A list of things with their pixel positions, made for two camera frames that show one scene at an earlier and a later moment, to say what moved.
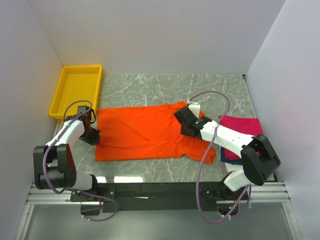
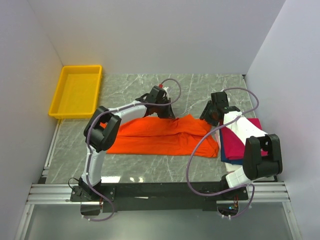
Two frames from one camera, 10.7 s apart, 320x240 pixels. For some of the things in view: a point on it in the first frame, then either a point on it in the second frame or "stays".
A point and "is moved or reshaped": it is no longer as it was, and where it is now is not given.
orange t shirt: [148, 132] is moved or reshaped
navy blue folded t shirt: [233, 161] stays
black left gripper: [95, 139] -> [169, 114]
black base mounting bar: [188, 196] stays
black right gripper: [183, 130] -> [205, 115]
